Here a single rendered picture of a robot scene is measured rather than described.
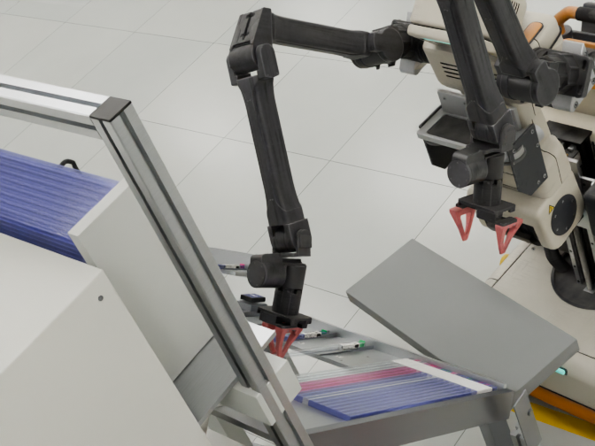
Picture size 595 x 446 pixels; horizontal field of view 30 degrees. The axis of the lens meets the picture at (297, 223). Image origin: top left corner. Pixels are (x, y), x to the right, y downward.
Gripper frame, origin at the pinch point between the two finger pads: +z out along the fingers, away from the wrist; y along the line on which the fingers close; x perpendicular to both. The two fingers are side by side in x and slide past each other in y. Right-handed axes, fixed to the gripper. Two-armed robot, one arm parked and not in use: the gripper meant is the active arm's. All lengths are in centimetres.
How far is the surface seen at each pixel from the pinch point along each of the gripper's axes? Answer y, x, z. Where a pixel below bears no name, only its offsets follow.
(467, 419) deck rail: 37.8, 16.4, 3.5
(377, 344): 2.1, 32.2, -0.4
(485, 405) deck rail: 37.8, 22.5, 1.4
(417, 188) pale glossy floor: -86, 166, -26
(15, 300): 29, -89, -23
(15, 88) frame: 19, -86, -49
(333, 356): 2.3, 16.1, 1.0
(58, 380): 38, -87, -14
